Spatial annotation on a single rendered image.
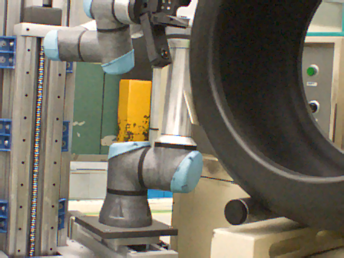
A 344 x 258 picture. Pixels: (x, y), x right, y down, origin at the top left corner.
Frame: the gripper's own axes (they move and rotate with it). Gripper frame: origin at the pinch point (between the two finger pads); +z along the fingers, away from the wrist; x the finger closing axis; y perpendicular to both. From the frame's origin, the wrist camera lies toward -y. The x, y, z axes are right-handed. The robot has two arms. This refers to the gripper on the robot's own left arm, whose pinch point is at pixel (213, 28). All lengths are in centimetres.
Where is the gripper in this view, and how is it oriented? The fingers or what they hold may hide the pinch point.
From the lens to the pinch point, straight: 133.4
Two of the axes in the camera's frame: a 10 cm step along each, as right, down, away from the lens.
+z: 7.4, 2.0, -6.4
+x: 6.5, 0.1, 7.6
